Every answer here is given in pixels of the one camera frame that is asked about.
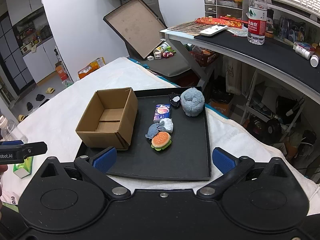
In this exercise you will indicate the clear plastic jar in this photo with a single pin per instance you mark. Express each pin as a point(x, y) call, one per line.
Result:
point(8, 130)

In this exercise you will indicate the clear plastic packet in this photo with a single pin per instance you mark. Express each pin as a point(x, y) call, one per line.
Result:
point(237, 31)

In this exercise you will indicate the white bottle cap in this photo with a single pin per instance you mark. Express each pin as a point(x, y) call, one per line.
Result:
point(314, 60)

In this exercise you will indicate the grey plush toy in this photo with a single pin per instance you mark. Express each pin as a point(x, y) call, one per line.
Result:
point(192, 101)

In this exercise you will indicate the small black fan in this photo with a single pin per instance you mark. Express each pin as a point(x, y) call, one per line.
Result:
point(273, 127)

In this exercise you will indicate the grey drawer organizer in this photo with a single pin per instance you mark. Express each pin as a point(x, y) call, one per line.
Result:
point(220, 3)

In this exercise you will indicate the red plush toy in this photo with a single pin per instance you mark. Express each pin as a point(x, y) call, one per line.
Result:
point(168, 54)

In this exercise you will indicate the red plastic basket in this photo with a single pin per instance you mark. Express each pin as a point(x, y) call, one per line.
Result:
point(203, 56)

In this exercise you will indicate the black beaded pouch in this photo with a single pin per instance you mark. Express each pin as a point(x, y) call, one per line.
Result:
point(175, 100)

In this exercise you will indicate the denim pouch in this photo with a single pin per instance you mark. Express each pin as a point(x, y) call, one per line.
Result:
point(153, 130)

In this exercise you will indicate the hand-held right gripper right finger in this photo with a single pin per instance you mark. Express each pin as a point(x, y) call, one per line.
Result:
point(222, 161)

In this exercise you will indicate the grey seat cushion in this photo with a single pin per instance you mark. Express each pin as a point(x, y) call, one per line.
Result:
point(170, 66)

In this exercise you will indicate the red snack packet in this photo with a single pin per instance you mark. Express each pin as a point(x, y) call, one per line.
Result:
point(231, 22)
point(208, 20)

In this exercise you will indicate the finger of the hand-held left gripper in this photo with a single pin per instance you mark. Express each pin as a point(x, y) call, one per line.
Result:
point(10, 143)
point(35, 148)

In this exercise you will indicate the clear water bottle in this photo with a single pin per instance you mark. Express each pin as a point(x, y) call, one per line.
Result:
point(257, 17)

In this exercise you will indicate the burger toy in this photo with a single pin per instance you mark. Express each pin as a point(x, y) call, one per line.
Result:
point(161, 140)

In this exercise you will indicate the black tray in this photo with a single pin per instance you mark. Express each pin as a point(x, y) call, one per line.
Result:
point(185, 152)

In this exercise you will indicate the white cabinet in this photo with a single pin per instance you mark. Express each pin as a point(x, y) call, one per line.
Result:
point(27, 30)

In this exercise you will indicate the brown cardboard box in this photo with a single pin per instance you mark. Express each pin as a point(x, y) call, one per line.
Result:
point(110, 116)

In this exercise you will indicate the small white toy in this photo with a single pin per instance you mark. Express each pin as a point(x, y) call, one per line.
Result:
point(157, 55)

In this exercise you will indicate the white remote control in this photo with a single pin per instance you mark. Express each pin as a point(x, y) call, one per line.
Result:
point(213, 30)

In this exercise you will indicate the green tissue box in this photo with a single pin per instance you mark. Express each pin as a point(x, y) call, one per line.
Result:
point(23, 167)

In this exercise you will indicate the yellow slipper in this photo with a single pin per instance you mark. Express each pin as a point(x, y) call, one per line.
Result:
point(48, 90)

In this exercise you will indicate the grey desk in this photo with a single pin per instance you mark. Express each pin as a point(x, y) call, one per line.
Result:
point(275, 55)

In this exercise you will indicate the yellow snack box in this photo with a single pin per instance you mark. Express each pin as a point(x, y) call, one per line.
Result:
point(91, 67)

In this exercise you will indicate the small white bottle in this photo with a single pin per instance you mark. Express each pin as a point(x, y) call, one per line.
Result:
point(302, 52)

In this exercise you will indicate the black slipper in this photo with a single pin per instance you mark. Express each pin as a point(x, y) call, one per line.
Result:
point(40, 97)

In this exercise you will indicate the orange box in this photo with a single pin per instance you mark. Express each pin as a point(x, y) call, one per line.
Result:
point(60, 71)

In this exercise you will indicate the white charger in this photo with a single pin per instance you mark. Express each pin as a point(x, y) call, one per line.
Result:
point(150, 58)

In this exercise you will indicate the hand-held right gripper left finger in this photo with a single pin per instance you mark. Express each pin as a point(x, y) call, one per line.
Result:
point(105, 158)

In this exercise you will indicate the brown patterned board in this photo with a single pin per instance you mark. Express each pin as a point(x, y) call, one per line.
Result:
point(186, 27)

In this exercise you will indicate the white can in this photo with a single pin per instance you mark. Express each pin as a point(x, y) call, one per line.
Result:
point(162, 47)

